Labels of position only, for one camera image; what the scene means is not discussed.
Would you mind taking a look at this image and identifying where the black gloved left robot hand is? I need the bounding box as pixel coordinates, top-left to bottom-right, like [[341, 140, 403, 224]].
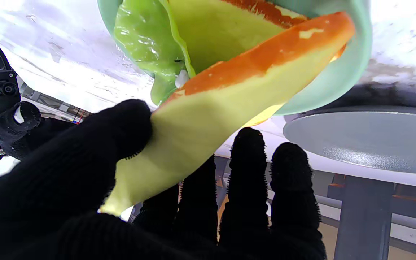
[[0, 99, 327, 260]]

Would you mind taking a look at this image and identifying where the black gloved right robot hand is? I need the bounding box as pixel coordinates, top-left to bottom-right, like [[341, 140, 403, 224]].
[[0, 101, 75, 161]]

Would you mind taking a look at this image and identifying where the green toy lettuce leaf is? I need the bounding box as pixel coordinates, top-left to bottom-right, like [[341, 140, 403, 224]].
[[113, 0, 196, 106]]

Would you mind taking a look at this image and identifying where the toy fried egg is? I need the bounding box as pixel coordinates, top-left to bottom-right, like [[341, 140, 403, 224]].
[[175, 70, 190, 89]]

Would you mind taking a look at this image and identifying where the yellow toy bread slice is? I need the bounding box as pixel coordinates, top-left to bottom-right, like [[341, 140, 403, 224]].
[[100, 12, 356, 216], [168, 0, 309, 74]]

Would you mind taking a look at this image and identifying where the light green round plate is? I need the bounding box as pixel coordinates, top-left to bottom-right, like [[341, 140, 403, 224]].
[[97, 0, 373, 116]]

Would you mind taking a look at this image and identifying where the grey round plate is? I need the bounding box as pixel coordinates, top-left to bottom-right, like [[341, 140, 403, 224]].
[[283, 106, 416, 176]]

